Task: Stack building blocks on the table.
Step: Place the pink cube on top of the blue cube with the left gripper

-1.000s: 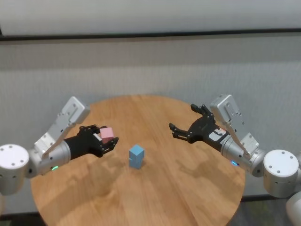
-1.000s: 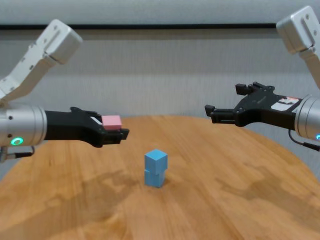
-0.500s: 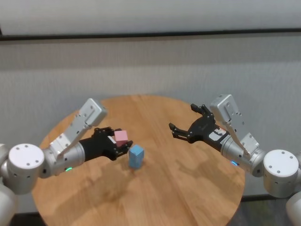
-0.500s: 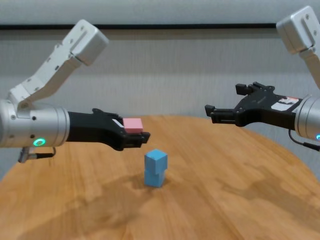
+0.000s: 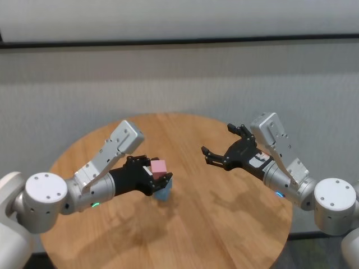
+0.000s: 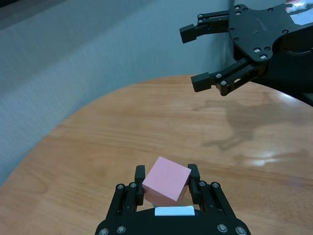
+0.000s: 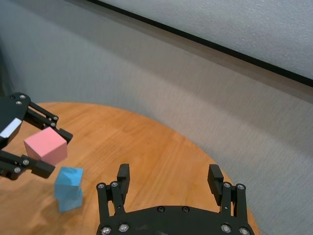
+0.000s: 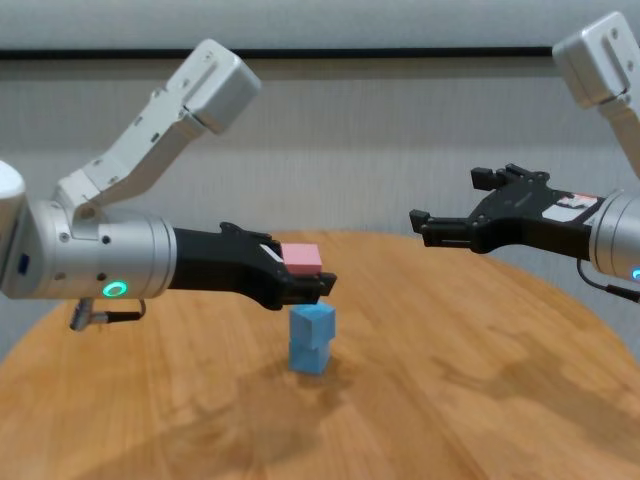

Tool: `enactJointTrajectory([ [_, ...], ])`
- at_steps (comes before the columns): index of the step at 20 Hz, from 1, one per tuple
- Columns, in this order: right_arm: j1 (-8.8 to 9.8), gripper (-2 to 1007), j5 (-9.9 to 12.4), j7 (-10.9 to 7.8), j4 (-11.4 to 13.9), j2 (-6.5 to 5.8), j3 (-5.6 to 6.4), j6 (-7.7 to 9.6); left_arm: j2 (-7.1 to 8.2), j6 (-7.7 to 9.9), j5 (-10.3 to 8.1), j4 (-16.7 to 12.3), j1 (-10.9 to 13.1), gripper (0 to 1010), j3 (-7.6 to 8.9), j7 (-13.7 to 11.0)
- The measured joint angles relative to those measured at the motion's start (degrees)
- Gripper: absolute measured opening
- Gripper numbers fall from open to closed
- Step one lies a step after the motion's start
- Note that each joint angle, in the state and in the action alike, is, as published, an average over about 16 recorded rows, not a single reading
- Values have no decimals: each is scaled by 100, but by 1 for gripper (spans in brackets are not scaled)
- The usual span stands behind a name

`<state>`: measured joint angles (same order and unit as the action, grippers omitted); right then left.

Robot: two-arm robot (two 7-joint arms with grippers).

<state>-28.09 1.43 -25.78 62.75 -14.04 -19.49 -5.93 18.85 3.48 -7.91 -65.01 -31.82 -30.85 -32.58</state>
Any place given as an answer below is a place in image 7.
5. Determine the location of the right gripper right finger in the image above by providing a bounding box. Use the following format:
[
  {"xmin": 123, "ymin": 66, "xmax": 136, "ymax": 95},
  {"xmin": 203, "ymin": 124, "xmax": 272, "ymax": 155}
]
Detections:
[{"xmin": 207, "ymin": 164, "xmax": 247, "ymax": 218}]

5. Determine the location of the pink cube building block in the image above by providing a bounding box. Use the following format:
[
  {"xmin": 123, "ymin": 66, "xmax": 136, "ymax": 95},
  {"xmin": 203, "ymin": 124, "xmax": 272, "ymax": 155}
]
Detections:
[{"xmin": 23, "ymin": 126, "xmax": 68, "ymax": 165}]

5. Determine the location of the black wall rail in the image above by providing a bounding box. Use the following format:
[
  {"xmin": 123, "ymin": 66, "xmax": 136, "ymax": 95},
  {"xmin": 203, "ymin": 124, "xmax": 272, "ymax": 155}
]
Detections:
[{"xmin": 85, "ymin": 0, "xmax": 313, "ymax": 88}]

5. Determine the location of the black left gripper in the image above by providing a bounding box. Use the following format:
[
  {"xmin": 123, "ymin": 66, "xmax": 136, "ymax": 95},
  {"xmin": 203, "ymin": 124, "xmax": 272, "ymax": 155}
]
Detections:
[{"xmin": 0, "ymin": 92, "xmax": 73, "ymax": 181}]

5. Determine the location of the blue cube building block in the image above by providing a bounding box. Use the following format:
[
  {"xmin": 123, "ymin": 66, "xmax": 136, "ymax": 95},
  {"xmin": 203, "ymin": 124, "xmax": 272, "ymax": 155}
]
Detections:
[
  {"xmin": 55, "ymin": 187, "xmax": 84, "ymax": 213},
  {"xmin": 54, "ymin": 166, "xmax": 85, "ymax": 195}
]

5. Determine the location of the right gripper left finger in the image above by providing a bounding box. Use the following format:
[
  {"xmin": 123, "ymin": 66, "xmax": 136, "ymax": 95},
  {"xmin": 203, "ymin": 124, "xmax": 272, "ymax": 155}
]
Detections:
[{"xmin": 96, "ymin": 163, "xmax": 132, "ymax": 221}]

